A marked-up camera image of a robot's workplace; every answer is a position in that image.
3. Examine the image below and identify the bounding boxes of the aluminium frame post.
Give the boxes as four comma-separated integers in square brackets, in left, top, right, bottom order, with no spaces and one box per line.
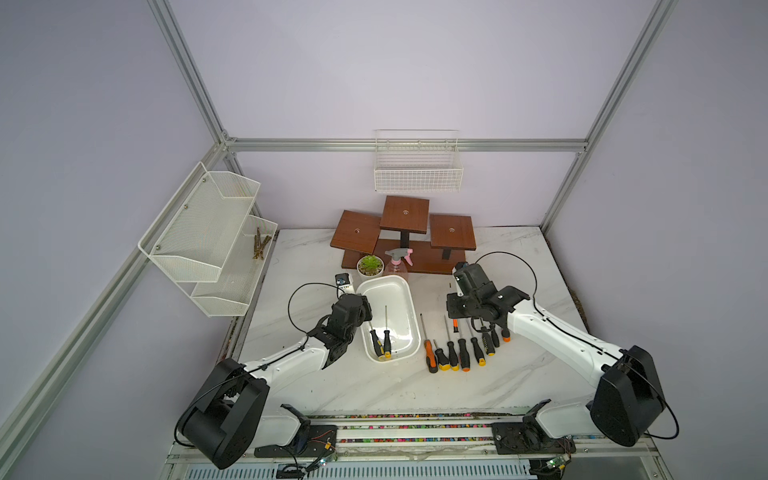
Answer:
[540,0,677,235]

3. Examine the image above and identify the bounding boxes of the pink spray bottle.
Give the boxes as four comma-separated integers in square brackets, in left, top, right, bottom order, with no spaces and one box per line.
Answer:
[384,247,413,281]

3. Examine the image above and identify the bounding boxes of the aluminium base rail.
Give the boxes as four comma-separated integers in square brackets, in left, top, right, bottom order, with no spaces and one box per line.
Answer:
[160,413,672,479]

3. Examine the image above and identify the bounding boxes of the white wire wall basket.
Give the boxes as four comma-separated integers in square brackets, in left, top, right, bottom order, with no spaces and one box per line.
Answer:
[374,129,464,194]

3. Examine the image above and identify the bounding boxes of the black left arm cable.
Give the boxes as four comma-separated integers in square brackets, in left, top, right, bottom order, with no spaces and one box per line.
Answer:
[173,281,346,448]

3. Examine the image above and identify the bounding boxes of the white storage box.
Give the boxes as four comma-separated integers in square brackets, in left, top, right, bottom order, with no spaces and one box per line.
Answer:
[356,275,422,363]

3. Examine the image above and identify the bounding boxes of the black yellow short screwdriver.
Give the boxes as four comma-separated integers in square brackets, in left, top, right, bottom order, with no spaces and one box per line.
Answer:
[481,326,496,356]

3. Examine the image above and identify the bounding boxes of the black yellow stubby screwdriver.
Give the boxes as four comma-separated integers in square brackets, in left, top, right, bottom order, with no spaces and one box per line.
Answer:
[433,340,450,371]

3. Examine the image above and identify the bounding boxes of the brown twigs on shelf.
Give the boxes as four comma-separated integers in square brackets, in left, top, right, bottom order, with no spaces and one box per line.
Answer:
[252,227,273,260]

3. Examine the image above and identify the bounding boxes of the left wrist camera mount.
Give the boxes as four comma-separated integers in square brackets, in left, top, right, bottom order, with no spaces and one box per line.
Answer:
[334,273,355,294]

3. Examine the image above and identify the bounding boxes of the black handled screwdriver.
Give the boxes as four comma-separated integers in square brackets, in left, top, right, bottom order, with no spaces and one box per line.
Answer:
[383,306,392,360]

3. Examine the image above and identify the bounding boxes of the white mesh lower shelf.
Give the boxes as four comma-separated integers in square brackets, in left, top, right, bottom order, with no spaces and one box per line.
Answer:
[191,215,278,317]

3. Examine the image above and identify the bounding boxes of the white mesh shelf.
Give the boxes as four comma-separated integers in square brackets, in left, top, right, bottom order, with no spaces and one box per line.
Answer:
[138,163,260,283]
[191,215,278,317]

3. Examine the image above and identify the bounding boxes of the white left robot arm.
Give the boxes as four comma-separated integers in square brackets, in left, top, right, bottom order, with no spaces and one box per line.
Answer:
[174,294,372,470]

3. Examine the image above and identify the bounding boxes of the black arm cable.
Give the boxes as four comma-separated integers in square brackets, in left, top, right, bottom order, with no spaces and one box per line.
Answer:
[473,250,680,441]
[173,281,346,448]

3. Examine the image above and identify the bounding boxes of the brown wooden tiered stand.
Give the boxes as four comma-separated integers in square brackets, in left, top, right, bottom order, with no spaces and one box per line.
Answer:
[330,195,477,274]

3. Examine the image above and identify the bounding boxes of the potted green succulent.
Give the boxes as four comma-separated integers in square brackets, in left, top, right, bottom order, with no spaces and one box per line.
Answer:
[356,255,385,279]

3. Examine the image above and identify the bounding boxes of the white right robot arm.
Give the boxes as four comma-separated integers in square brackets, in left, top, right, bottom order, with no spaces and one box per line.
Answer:
[446,262,668,447]

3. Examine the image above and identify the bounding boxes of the white mesh upper shelf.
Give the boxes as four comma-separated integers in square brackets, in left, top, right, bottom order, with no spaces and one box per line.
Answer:
[138,163,260,283]

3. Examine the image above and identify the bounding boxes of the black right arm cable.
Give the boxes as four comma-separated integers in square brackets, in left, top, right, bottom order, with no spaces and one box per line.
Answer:
[473,250,680,441]

